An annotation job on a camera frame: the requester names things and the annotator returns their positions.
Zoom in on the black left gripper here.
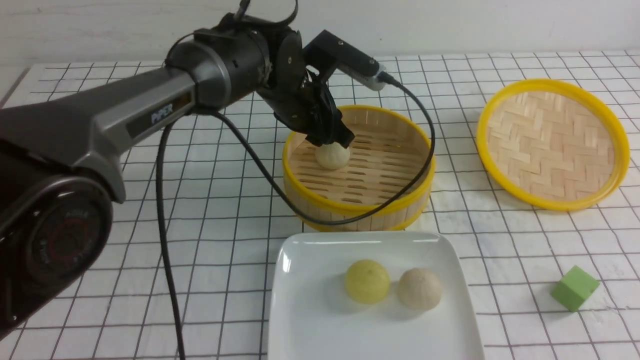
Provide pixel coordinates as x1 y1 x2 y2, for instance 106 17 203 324
257 28 355 150

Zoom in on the white steamed bun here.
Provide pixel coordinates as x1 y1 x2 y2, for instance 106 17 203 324
315 142 351 171
397 268 443 312

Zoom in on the yellow steamed bun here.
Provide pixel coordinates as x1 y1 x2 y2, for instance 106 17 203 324
344 259 391 305

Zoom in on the yellow-rimmed woven bamboo lid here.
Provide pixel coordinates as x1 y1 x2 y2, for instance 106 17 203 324
476 79 631 212

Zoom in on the white square ceramic plate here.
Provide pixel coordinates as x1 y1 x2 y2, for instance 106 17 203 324
267 231 485 360

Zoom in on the yellow-rimmed bamboo steamer basket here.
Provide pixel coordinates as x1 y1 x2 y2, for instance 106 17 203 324
282 105 431 222

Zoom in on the white grid-pattern tablecloth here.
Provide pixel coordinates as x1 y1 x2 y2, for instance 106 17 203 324
1 50 640 360

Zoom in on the green cube block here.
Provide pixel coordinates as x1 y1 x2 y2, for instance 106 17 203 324
550 265 601 313

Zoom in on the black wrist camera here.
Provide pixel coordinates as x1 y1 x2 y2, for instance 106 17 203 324
302 30 386 92

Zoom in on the black camera cable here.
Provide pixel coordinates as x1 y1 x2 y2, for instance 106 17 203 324
156 0 436 360

